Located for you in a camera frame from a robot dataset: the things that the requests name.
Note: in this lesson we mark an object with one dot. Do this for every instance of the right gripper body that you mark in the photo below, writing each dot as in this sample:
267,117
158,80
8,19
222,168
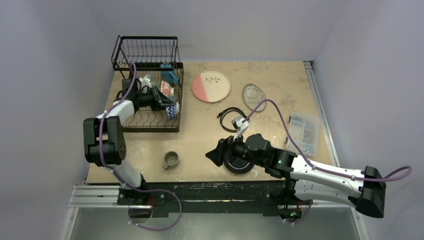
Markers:
226,149

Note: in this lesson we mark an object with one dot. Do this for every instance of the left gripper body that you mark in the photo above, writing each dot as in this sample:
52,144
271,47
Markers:
147,100

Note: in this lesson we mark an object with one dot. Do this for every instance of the red patterned bowl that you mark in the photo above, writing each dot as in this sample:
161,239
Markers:
172,111

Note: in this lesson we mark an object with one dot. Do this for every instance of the red floral bowl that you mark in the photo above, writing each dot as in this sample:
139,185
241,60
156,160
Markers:
167,89

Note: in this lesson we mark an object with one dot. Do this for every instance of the black plate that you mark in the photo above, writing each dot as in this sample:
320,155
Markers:
238,164

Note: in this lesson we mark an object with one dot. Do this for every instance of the blue mug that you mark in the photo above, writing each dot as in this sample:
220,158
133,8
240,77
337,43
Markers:
168,73

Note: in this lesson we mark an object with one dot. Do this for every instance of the small grey cup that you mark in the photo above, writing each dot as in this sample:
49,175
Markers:
171,160

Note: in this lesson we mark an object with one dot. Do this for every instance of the grey speckled oval dish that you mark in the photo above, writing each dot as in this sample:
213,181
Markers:
252,95

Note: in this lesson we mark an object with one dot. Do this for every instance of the celadon green bowl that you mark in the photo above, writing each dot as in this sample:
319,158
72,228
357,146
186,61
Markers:
147,80

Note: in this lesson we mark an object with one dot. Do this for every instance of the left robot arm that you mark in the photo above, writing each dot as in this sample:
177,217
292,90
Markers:
104,140

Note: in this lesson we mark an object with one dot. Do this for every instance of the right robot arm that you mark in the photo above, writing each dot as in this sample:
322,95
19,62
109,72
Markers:
363,190

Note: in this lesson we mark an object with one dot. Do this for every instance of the pink and cream plate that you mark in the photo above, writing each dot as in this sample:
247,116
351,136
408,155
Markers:
211,86

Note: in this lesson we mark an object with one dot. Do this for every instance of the clear plastic parts box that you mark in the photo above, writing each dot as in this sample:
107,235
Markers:
305,131

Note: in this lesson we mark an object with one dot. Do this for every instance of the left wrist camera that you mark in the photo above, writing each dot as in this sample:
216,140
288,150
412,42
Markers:
140,78

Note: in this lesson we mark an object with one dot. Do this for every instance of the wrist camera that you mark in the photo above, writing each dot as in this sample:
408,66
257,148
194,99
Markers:
240,125
140,78

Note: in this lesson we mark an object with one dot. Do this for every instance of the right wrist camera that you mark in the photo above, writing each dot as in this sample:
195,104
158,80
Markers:
240,125

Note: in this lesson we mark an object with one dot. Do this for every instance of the black wire dish rack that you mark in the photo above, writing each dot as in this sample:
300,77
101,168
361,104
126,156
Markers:
148,53

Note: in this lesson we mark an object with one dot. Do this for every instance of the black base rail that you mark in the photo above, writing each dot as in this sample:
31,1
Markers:
268,198

